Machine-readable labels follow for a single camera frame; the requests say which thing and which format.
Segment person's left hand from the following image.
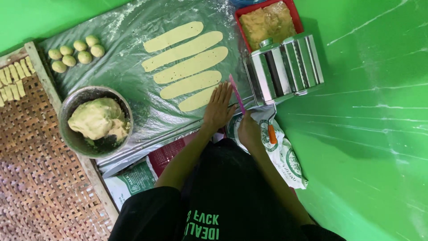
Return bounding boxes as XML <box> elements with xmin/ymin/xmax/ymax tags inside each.
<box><xmin>202</xmin><ymin>81</ymin><xmax>237</xmax><ymax>132</ymax></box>

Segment person's right hand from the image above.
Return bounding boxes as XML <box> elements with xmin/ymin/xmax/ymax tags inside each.
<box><xmin>237</xmin><ymin>110</ymin><xmax>263</xmax><ymax>150</ymax></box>

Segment pink plastic knife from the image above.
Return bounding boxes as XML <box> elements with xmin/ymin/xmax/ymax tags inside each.
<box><xmin>229</xmin><ymin>74</ymin><xmax>247</xmax><ymax>115</ymax></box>

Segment short dough strip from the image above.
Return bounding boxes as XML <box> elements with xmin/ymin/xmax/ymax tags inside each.
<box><xmin>178</xmin><ymin>84</ymin><xmax>220</xmax><ymax>112</ymax></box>

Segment white sack with green print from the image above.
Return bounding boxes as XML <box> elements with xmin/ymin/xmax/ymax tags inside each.
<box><xmin>227</xmin><ymin>106</ymin><xmax>308</xmax><ymax>190</ymax></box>

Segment flat yellow dough strip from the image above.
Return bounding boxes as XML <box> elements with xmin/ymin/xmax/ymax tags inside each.
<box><xmin>159</xmin><ymin>70</ymin><xmax>222</xmax><ymax>100</ymax></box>
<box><xmin>144</xmin><ymin>21</ymin><xmax>204</xmax><ymax>53</ymax></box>
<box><xmin>141</xmin><ymin>31</ymin><xmax>224</xmax><ymax>72</ymax></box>
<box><xmin>153</xmin><ymin>46</ymin><xmax>229</xmax><ymax>84</ymax></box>

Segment silver pasta roller machine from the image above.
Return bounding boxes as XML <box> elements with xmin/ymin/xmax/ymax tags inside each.
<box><xmin>243</xmin><ymin>32</ymin><xmax>325</xmax><ymax>107</ymax></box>

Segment person's black shirt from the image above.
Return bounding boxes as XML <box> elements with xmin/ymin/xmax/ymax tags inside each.
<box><xmin>108</xmin><ymin>139</ymin><xmax>347</xmax><ymax>241</ymax></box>

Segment red mesh mat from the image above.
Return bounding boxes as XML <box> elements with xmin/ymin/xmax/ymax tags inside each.
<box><xmin>147</xmin><ymin>131</ymin><xmax>216</xmax><ymax>179</ymax></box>

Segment brown crumbly filling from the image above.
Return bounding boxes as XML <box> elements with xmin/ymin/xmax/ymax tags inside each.
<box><xmin>239</xmin><ymin>1</ymin><xmax>297</xmax><ymax>51</ymax></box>

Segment red plastic tray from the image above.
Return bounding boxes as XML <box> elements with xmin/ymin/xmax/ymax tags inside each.
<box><xmin>234</xmin><ymin>0</ymin><xmax>305</xmax><ymax>53</ymax></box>

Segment blue container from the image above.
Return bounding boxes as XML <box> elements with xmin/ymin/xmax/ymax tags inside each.
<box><xmin>230</xmin><ymin>0</ymin><xmax>266</xmax><ymax>8</ymax></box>

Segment clear plastic sheet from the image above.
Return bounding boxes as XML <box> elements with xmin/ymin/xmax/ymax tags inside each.
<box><xmin>37</xmin><ymin>0</ymin><xmax>256</xmax><ymax>179</ymax></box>

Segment white and green flour packet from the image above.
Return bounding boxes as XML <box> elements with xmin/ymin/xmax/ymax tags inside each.
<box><xmin>104</xmin><ymin>160</ymin><xmax>158</xmax><ymax>212</ymax></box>

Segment large pale dough lump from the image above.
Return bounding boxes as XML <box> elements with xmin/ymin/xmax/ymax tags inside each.
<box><xmin>68</xmin><ymin>97</ymin><xmax>131</xmax><ymax>141</ymax></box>

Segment metal bowl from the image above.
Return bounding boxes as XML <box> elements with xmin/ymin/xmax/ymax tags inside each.
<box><xmin>58</xmin><ymin>86</ymin><xmax>134</xmax><ymax>159</ymax></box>

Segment group of green dough balls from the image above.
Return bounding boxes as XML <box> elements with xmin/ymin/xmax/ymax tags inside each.
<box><xmin>48</xmin><ymin>35</ymin><xmax>106</xmax><ymax>74</ymax></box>

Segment woven bamboo tray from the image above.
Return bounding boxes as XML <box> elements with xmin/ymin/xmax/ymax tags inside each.
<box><xmin>0</xmin><ymin>41</ymin><xmax>119</xmax><ymax>241</ymax></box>

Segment rows of cut dough pieces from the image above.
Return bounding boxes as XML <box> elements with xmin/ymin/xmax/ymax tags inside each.
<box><xmin>0</xmin><ymin>56</ymin><xmax>36</xmax><ymax>108</ymax></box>

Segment orange-handled metal crank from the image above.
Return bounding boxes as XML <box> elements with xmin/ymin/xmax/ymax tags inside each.
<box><xmin>267</xmin><ymin>104</ymin><xmax>278</xmax><ymax>145</ymax></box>

